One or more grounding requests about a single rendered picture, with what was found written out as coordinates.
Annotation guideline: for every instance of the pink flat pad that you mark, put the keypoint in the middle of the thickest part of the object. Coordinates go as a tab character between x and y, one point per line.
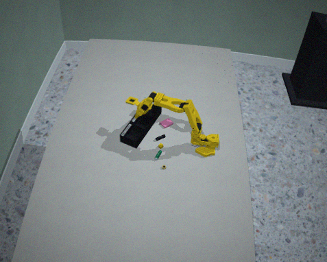
166	123

